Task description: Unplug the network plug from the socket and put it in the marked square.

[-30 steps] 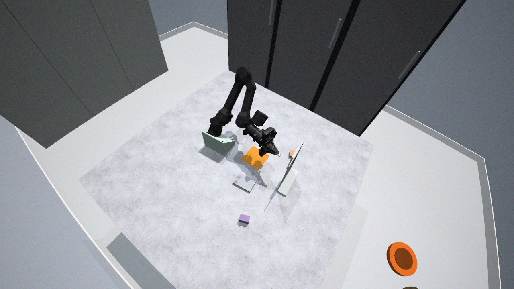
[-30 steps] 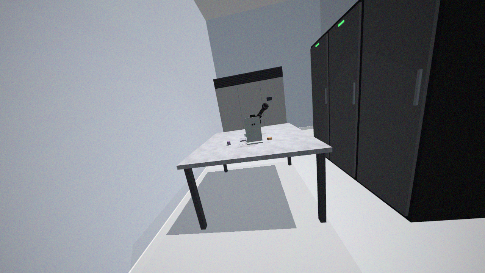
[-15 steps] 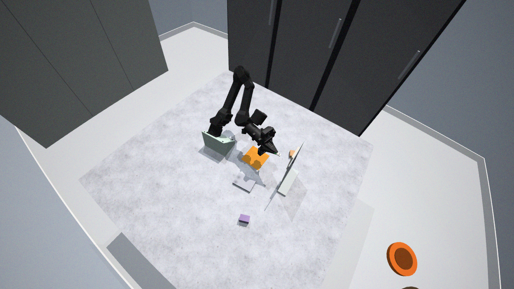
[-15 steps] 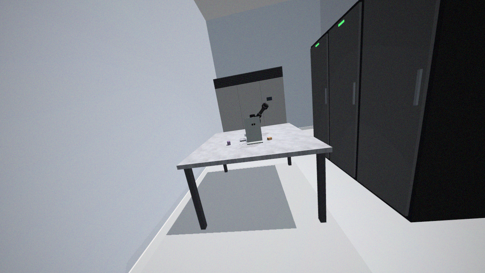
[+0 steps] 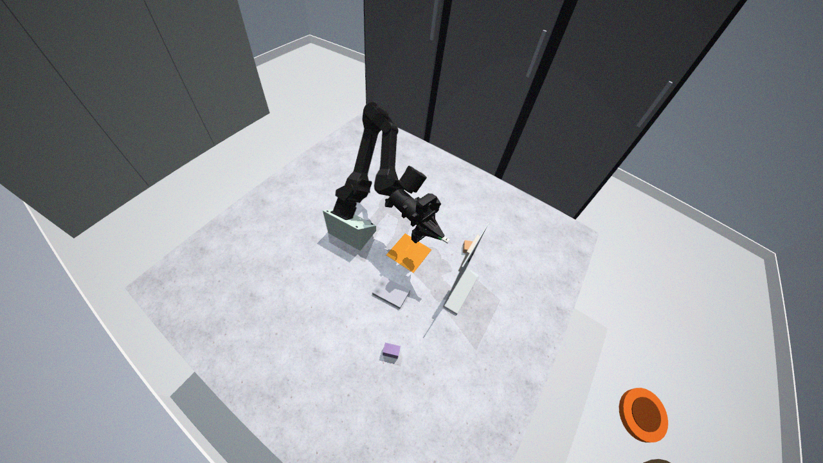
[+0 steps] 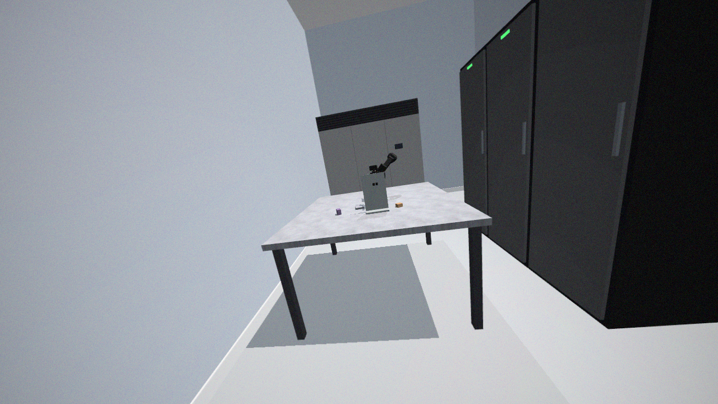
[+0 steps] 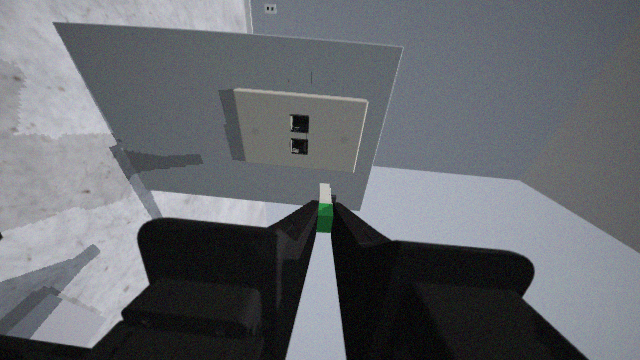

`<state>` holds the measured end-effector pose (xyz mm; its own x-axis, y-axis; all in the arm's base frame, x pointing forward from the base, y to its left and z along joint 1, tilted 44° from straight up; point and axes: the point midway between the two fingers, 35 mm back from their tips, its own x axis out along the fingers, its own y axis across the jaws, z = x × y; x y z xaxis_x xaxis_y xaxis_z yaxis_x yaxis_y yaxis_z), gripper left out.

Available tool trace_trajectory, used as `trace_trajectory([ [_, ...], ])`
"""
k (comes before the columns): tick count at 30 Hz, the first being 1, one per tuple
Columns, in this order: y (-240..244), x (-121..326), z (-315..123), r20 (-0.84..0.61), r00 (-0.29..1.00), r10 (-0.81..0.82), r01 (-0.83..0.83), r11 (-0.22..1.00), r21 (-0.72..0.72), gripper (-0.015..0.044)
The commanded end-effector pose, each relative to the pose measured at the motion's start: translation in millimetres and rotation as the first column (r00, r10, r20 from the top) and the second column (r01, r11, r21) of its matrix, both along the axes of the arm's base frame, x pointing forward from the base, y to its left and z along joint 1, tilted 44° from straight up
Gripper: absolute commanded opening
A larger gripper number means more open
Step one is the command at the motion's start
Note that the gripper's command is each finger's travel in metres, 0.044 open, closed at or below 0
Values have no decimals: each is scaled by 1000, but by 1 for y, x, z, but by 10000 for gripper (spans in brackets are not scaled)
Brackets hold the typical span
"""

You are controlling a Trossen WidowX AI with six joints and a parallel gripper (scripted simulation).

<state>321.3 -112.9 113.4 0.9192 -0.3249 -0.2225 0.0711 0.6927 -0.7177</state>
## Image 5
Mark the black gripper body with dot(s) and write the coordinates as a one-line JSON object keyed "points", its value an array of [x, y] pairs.
{"points": [[415, 210]]}

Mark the small purple block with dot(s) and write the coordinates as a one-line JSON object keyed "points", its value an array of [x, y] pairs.
{"points": [[391, 350]]}

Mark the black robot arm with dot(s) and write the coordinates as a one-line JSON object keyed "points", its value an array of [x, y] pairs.
{"points": [[357, 186]]}

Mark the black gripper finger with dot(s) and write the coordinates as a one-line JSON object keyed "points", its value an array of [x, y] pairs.
{"points": [[429, 223], [427, 233]]}

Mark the orange square marking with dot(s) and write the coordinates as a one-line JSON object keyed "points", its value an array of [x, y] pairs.
{"points": [[408, 254]]}

